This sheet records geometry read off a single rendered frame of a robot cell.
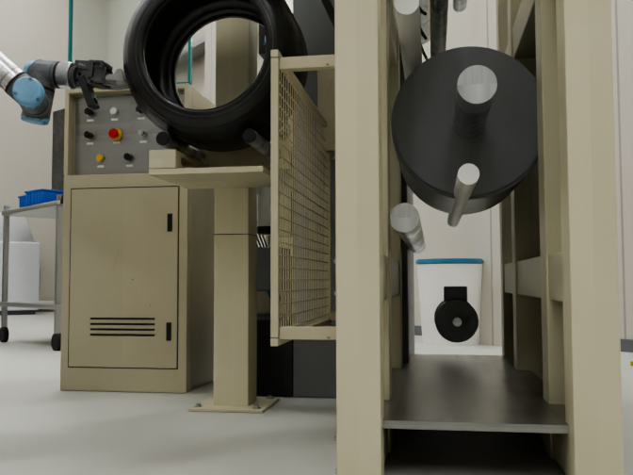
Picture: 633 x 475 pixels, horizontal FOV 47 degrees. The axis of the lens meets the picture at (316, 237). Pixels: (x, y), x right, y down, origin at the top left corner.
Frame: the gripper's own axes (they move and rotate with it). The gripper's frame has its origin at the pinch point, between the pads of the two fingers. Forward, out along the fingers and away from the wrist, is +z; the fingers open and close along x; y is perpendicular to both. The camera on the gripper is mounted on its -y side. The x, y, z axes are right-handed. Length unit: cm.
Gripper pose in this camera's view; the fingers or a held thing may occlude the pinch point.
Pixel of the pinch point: (129, 86)
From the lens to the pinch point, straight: 253.8
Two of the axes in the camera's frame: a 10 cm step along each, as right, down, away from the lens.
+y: 1.2, -9.9, 0.4
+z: 9.8, 1.1, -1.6
